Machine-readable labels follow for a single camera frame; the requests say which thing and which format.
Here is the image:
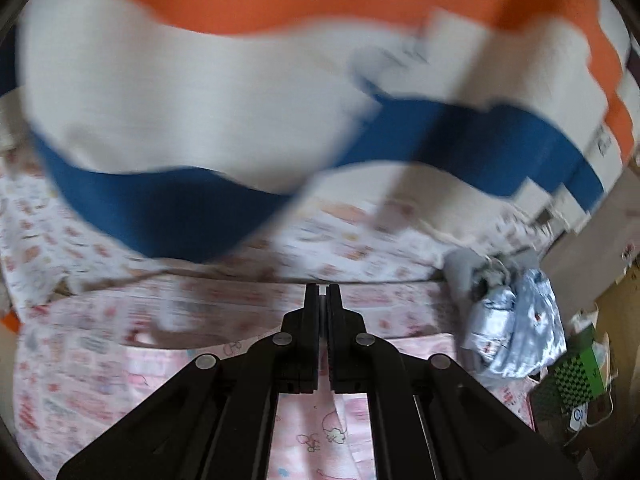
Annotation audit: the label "green checkered box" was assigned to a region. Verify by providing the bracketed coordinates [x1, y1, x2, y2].
[527, 322, 607, 434]

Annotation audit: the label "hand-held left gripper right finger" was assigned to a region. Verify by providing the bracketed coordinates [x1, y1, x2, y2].
[327, 284, 583, 480]

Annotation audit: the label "white bear-print sheet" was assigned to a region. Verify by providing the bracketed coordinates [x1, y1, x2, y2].
[0, 150, 551, 306]

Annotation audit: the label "blue satin cat-print pajamas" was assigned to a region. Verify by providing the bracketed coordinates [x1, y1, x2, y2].
[460, 267, 567, 379]

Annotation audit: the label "pink cartoon-print pants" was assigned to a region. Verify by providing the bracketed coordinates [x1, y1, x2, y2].
[125, 337, 536, 480]

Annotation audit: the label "grey folded garment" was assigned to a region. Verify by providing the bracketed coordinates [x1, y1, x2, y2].
[442, 247, 541, 302]

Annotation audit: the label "red-print bed sheet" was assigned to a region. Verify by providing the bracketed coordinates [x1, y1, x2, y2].
[10, 277, 536, 461]

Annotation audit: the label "wooden cabinet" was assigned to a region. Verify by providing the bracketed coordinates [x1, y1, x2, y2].
[540, 160, 640, 341]

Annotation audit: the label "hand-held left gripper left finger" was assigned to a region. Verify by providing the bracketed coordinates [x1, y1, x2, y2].
[57, 284, 319, 480]

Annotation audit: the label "striped curtain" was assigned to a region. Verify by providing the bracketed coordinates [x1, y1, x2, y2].
[0, 0, 640, 265]

